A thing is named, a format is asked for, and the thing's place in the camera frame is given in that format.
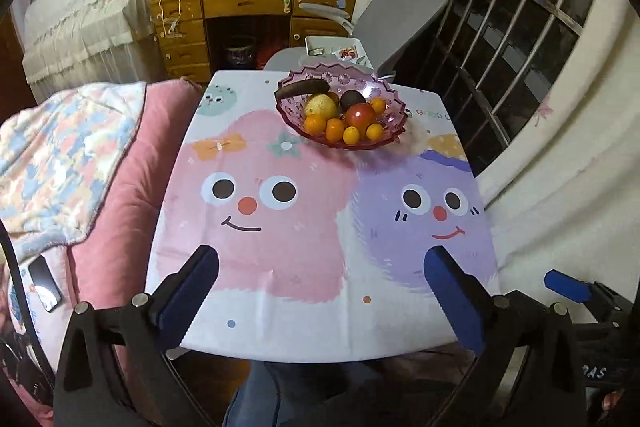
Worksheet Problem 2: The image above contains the white tray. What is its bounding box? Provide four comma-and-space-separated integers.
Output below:
303, 35, 374, 68

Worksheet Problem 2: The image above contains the group of orange tangerines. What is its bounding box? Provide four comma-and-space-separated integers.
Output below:
303, 91, 388, 145

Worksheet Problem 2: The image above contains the dark cucumber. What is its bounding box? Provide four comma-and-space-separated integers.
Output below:
274, 79, 331, 100

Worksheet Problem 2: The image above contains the grey office chair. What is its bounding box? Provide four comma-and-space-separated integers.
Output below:
262, 0, 462, 81

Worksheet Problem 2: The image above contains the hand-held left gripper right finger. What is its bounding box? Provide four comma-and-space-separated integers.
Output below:
422, 244, 588, 427

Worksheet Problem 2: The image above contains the yellow pear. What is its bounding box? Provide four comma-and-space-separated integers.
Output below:
304, 93, 339, 118

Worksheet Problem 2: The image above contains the black smartphone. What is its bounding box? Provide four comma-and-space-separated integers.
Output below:
27, 257, 64, 311

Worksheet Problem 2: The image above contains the pastel patterned blanket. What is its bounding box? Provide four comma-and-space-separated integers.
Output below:
0, 82, 149, 269

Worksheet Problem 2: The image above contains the red apple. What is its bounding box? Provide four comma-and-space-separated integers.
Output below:
345, 103, 378, 131

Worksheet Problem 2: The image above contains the dark waste bin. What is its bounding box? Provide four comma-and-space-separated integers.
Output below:
225, 35, 259, 68

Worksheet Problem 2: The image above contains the wooden desk with drawers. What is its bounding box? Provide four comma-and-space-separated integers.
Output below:
150, 0, 359, 84

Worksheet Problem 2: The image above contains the pink glass fruit bowl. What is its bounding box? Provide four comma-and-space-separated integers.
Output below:
275, 61, 410, 151

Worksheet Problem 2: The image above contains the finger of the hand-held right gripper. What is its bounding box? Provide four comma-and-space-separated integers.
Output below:
544, 268, 627, 314

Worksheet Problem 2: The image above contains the person's jeans leg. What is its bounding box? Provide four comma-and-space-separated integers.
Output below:
222, 358, 396, 427

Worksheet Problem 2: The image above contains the cartoon printed tablecloth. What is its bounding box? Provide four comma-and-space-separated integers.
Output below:
145, 69, 501, 364

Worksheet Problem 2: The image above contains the dark avocado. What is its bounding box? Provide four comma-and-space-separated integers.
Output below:
340, 90, 367, 112

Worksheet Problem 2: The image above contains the white lace cloth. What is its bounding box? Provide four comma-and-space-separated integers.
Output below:
22, 0, 157, 88

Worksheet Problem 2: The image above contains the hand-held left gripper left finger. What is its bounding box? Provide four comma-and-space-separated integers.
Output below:
52, 244, 221, 427

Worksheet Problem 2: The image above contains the black cable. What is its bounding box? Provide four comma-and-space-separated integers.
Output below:
0, 221, 36, 360

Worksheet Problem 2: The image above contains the metal window grille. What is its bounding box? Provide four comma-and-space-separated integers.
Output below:
384, 0, 607, 174

